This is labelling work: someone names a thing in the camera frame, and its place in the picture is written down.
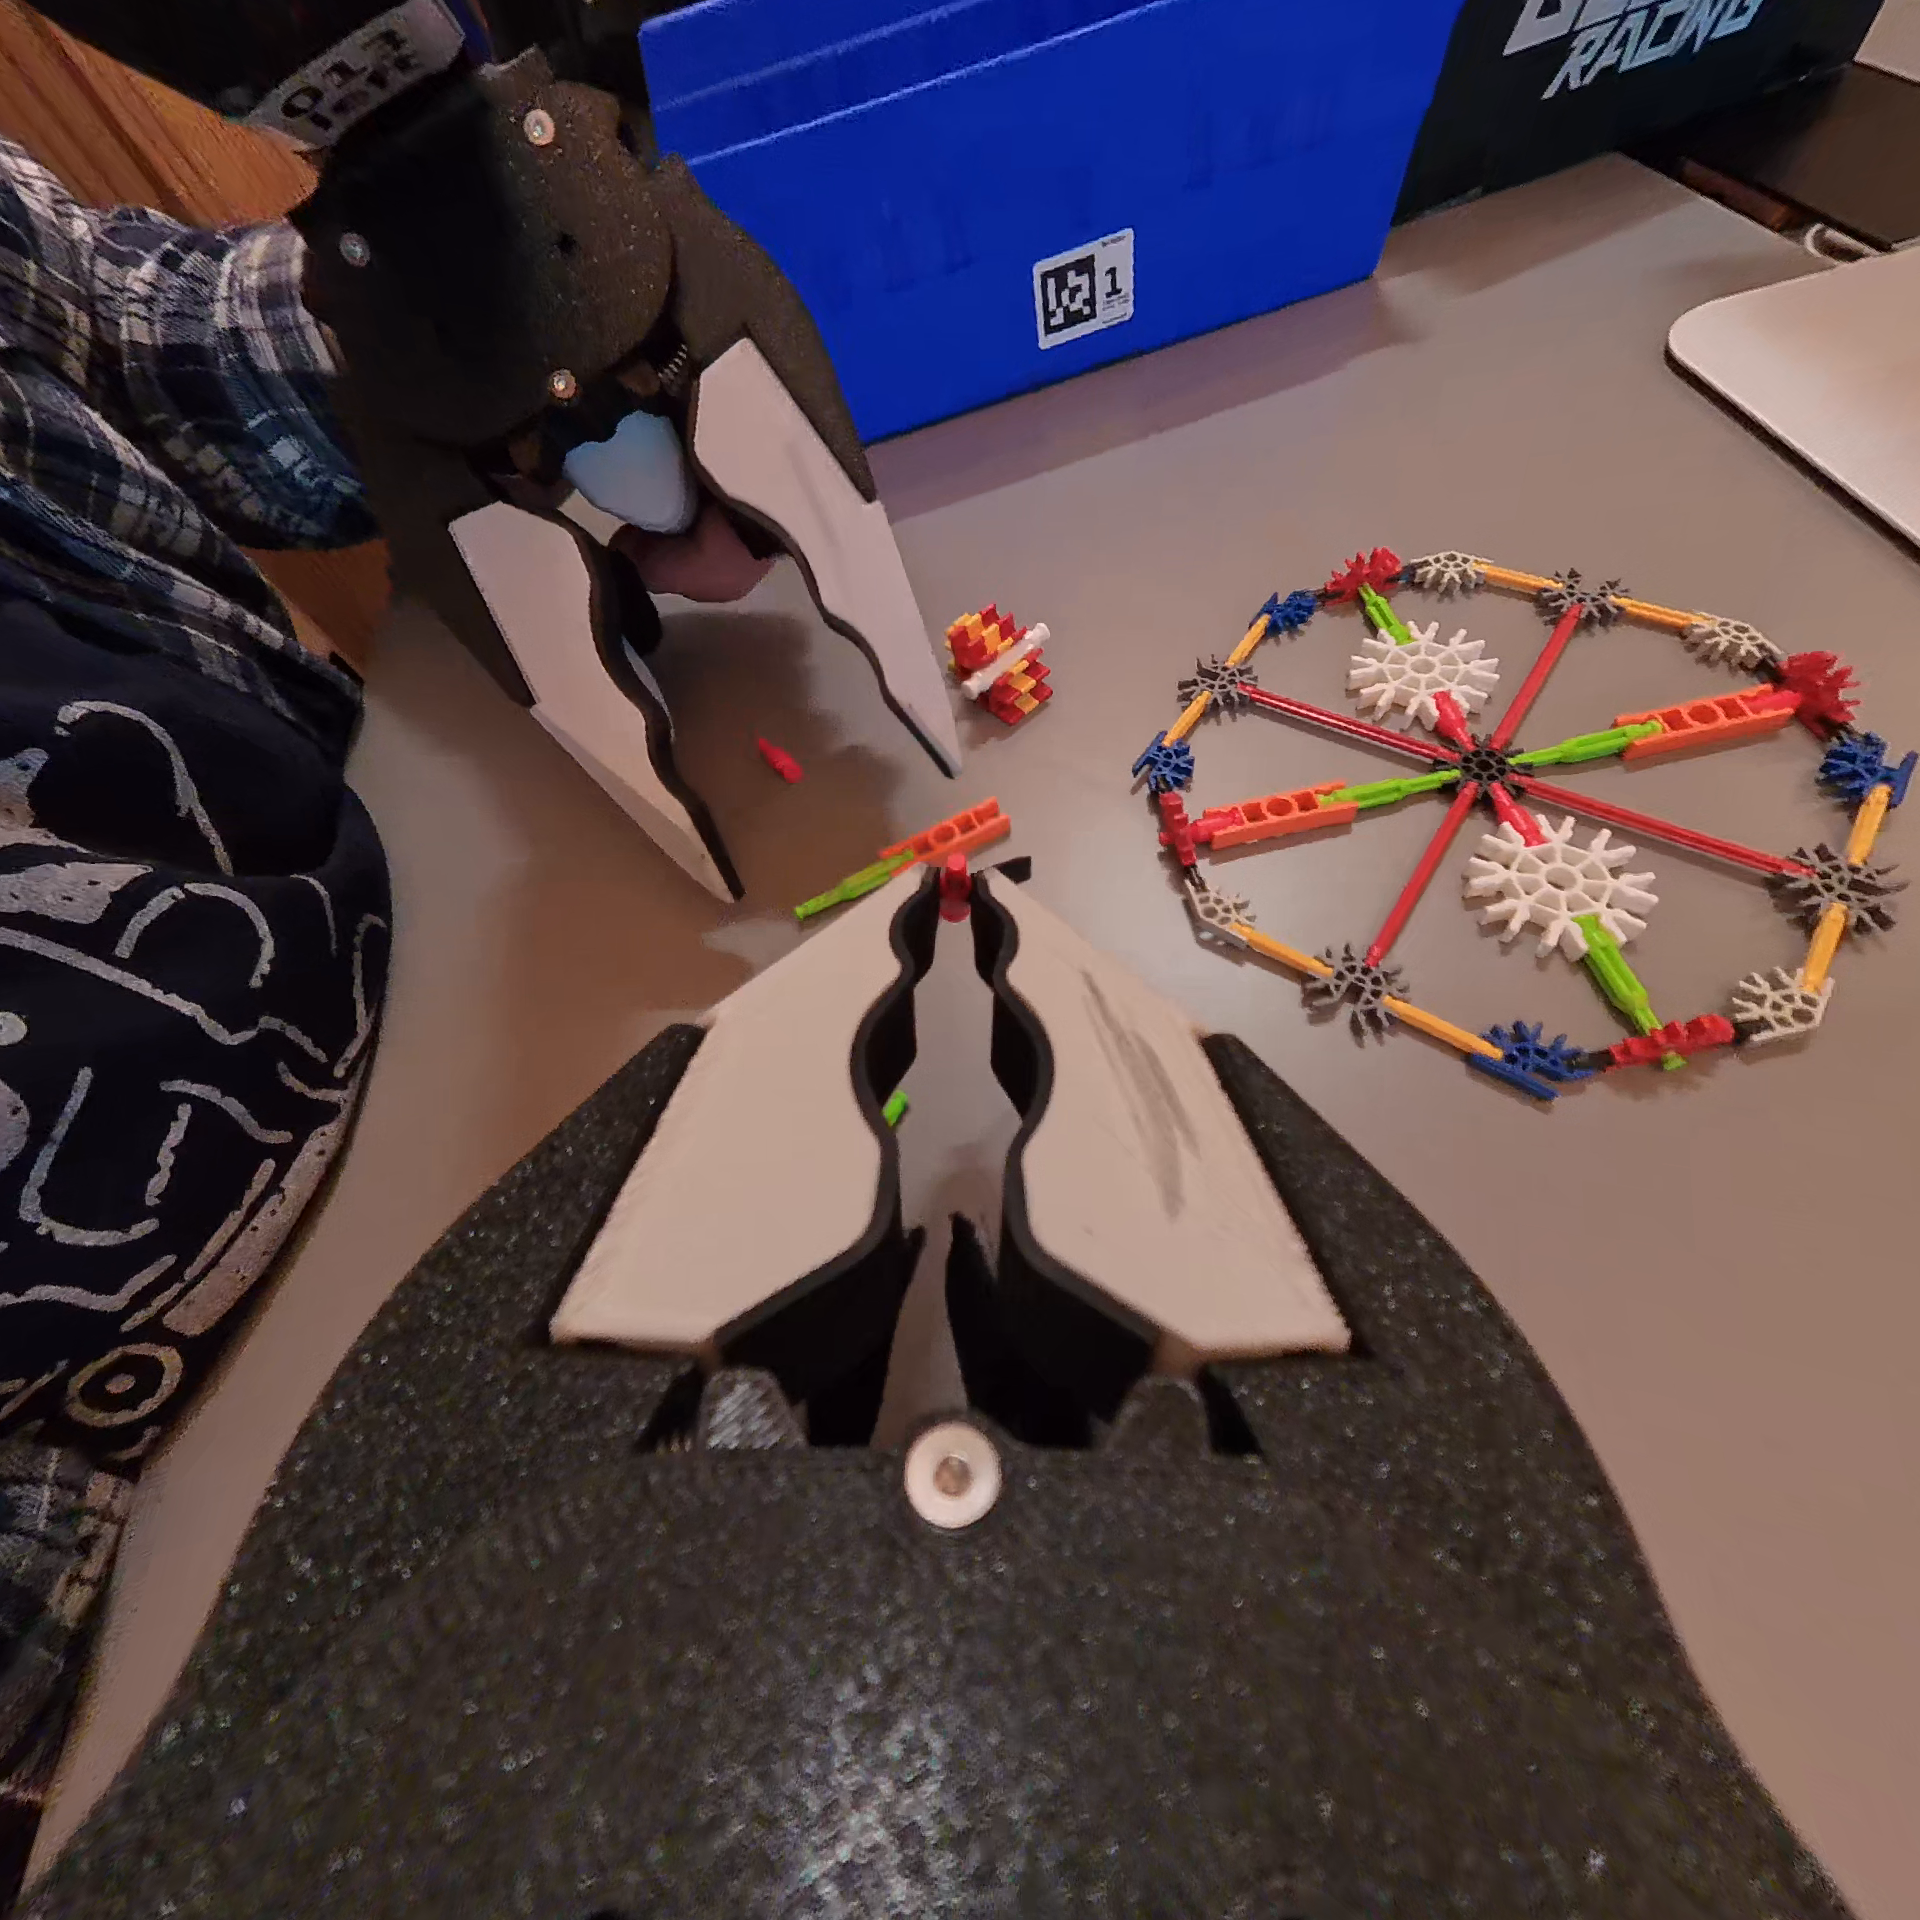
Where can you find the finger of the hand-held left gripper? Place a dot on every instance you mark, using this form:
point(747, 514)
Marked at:
point(820, 494)
point(564, 629)

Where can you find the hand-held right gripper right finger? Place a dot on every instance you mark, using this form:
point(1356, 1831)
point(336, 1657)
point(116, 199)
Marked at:
point(1172, 1186)

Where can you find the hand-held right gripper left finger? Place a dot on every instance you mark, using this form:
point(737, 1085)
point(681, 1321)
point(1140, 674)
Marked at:
point(735, 1186)

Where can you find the red yellow toy block assembly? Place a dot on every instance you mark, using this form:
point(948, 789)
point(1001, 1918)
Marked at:
point(998, 668)

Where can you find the small red toy rod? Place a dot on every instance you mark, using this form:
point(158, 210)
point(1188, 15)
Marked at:
point(777, 762)
point(956, 884)

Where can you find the person's left forearm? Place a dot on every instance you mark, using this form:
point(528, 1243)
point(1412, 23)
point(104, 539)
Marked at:
point(166, 377)

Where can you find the person's left hand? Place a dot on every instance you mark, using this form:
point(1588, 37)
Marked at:
point(699, 567)

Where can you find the blue plastic bin with tag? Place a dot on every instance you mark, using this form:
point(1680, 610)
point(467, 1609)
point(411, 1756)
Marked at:
point(902, 182)

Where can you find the orange connector with green rod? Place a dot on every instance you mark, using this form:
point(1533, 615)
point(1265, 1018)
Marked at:
point(944, 828)

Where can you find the brown wooden furniture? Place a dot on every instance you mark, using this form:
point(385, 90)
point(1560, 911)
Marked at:
point(107, 107)

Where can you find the colourful toy wheel construction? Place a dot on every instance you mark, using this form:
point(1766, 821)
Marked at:
point(1560, 885)

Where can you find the black printed box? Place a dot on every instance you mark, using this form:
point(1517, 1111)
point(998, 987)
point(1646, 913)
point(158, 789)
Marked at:
point(1501, 135)

